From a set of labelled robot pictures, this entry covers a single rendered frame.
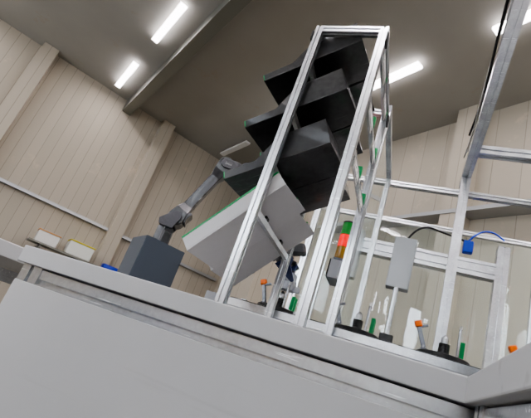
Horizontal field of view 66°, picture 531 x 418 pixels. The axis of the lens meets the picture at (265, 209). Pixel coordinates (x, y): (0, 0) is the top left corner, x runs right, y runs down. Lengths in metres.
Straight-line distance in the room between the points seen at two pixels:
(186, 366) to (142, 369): 0.07
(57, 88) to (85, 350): 9.57
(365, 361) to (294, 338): 0.09
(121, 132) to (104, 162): 0.84
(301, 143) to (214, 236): 0.30
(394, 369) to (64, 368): 0.47
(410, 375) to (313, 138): 0.60
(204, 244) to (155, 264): 0.39
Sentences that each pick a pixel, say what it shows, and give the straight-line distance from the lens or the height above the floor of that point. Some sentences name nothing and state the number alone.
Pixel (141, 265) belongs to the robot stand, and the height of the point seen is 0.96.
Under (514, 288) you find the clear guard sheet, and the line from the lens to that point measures 2.83.
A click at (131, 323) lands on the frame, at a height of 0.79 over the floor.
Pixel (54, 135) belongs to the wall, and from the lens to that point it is 9.82.
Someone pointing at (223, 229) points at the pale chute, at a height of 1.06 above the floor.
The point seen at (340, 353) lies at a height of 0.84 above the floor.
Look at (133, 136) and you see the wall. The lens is 10.24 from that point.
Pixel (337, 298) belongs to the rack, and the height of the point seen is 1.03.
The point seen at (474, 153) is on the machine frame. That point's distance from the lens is 2.25.
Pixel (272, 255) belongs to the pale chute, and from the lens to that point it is 1.16.
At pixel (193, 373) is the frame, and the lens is 0.61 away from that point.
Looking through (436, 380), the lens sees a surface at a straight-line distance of 0.56.
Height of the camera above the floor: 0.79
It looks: 21 degrees up
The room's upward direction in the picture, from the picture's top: 20 degrees clockwise
